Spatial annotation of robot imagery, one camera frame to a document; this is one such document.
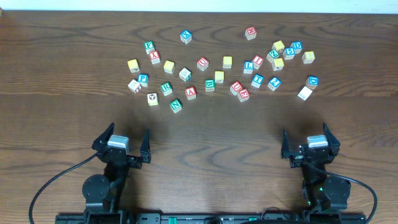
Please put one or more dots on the yellow 8 block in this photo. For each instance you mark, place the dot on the yellow 8 block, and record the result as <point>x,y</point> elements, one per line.
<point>308,57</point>

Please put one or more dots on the green Z block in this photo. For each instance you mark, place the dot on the green Z block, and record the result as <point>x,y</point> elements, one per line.
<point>272,55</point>

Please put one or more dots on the yellow block top right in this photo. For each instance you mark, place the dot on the yellow block top right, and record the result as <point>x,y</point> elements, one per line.
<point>278,46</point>

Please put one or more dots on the yellow block upper centre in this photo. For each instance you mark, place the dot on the yellow block upper centre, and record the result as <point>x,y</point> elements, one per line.
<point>227,62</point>

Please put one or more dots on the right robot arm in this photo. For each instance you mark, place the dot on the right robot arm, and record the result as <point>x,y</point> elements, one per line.
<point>327,194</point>

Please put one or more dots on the red U block lower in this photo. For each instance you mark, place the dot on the red U block lower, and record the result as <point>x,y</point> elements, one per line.
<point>235,88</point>

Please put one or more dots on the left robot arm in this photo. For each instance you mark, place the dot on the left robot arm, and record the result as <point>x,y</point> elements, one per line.
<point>103,191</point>

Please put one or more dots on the plain wood green-sided block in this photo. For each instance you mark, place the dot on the plain wood green-sided block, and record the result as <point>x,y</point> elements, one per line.
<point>185,74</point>

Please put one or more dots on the blue 5 block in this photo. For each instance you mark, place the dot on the blue 5 block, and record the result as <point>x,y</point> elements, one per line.
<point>288,53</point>

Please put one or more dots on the green R block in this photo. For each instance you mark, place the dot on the green R block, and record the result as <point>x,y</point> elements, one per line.
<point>166,88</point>

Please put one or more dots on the red E block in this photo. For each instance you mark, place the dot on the red E block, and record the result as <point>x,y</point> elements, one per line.
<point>243,95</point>

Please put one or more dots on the blue 2 block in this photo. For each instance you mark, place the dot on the blue 2 block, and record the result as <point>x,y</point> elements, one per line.
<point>274,83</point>

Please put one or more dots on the red A block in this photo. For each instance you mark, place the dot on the red A block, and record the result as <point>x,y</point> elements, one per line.
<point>191,93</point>

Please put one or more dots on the red U block upper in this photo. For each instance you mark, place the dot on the red U block upper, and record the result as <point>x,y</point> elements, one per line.
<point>202,64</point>

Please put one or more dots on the yellow block far left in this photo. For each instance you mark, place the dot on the yellow block far left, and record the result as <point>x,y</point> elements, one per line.
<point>133,65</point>

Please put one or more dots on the blue L block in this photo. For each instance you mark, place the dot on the blue L block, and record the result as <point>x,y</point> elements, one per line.
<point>248,67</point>

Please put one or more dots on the yellow O block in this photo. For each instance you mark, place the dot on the yellow O block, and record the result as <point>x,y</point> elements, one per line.
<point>169,67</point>

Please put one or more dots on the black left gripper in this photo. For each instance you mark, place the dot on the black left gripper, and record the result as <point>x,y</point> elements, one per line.
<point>121,156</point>

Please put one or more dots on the plain wood red-sided block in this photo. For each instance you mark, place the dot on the plain wood red-sided block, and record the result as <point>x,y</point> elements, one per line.
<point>134,86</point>

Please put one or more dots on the yellow picture block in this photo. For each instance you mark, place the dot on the yellow picture block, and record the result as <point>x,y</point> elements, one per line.
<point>152,99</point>

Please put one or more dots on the blue T block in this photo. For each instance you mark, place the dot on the blue T block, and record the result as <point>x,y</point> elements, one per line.
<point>257,80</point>

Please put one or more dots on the red u block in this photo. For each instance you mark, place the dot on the red u block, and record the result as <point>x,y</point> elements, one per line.
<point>202,64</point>
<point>235,88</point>

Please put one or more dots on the red I block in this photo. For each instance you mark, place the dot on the red I block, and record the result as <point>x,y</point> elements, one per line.
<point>257,61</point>

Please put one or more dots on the blue P block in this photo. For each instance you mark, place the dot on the blue P block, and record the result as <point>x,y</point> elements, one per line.
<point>143,79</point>

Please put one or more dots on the yellow block below Z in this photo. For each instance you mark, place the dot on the yellow block below Z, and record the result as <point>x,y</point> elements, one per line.
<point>277,64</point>

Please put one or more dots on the green N block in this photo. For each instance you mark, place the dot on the green N block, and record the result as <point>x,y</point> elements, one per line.
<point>176,105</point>

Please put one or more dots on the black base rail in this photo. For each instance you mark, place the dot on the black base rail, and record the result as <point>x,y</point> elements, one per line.
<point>155,218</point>

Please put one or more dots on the blue D block lower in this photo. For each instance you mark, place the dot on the blue D block lower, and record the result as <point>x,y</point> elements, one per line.
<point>312,82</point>

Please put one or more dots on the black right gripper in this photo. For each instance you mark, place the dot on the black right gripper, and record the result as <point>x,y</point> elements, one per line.
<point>311,155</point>

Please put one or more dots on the green B block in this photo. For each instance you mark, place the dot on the green B block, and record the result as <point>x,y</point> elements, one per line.
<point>209,85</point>

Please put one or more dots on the blue d block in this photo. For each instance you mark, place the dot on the blue d block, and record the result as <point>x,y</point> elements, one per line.
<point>297,46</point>
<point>312,82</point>

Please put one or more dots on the green F block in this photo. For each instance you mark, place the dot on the green F block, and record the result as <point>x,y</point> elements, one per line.
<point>149,47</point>

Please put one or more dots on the plain wood block right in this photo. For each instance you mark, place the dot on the plain wood block right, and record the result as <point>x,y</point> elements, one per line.
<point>305,93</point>

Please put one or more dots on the blue D block upper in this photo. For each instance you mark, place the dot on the blue D block upper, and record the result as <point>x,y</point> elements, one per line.
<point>297,46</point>

